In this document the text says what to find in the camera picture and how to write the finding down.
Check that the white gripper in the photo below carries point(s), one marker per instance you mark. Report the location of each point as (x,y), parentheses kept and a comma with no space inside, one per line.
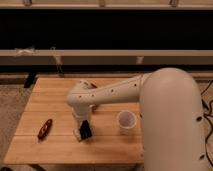
(79,122)

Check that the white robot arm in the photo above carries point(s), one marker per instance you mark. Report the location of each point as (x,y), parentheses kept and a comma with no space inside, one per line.
(170,105)

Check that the white sponge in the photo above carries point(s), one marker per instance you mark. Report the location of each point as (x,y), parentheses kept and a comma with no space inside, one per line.
(78,136)

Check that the orange bowl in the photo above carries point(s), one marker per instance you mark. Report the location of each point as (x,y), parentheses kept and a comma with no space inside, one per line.
(88,85)

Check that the translucent plastic cup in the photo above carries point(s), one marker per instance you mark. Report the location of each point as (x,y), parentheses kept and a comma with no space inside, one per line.
(126,121)

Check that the red pocket knife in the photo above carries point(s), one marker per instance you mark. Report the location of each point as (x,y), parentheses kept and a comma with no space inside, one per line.
(43,132)

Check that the black table leg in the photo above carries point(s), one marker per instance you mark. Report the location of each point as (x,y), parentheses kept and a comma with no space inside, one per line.
(30,79)

